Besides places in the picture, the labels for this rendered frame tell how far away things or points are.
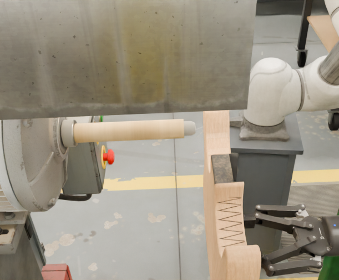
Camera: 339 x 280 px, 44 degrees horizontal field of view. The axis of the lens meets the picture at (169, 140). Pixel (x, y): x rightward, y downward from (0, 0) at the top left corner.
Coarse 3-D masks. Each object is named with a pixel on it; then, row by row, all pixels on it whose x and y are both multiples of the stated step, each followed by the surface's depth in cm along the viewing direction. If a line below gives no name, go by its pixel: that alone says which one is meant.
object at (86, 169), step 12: (84, 120) 97; (96, 120) 101; (84, 144) 96; (96, 144) 98; (72, 156) 98; (84, 156) 98; (96, 156) 99; (72, 168) 100; (84, 168) 100; (96, 168) 101; (72, 180) 102; (84, 180) 103; (96, 180) 103; (72, 192) 105; (84, 192) 105; (96, 192) 105
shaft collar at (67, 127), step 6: (66, 120) 70; (72, 120) 70; (66, 126) 68; (72, 126) 69; (66, 132) 68; (72, 132) 68; (66, 138) 68; (72, 138) 68; (66, 144) 69; (72, 144) 69
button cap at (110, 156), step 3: (108, 150) 108; (111, 150) 108; (105, 153) 108; (108, 153) 107; (111, 153) 107; (105, 156) 108; (108, 156) 107; (111, 156) 107; (114, 156) 110; (105, 159) 108; (108, 159) 107; (111, 159) 107; (114, 159) 109; (108, 162) 107; (111, 162) 107
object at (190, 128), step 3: (186, 123) 69; (189, 123) 69; (192, 123) 69; (186, 126) 69; (189, 126) 69; (192, 126) 69; (186, 129) 69; (189, 129) 69; (192, 129) 69; (195, 129) 70; (186, 132) 69; (189, 132) 69; (192, 132) 69; (186, 135) 70; (189, 135) 70
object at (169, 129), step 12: (156, 120) 70; (168, 120) 70; (180, 120) 70; (84, 132) 69; (96, 132) 69; (108, 132) 69; (120, 132) 69; (132, 132) 69; (144, 132) 69; (156, 132) 69; (168, 132) 69; (180, 132) 69
